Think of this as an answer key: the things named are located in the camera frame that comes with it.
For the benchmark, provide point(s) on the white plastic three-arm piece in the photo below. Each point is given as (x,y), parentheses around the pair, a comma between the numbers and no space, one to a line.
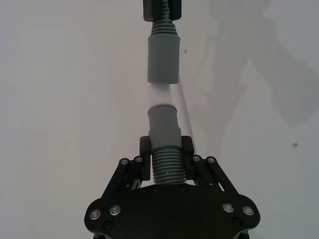
(159,95)

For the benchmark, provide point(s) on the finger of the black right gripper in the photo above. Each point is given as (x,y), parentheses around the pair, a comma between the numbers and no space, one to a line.
(147,10)
(178,8)

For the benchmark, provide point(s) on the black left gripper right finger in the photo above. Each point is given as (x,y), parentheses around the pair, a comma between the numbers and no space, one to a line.
(188,159)

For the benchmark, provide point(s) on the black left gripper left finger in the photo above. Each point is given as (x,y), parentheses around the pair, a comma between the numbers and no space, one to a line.
(145,159)

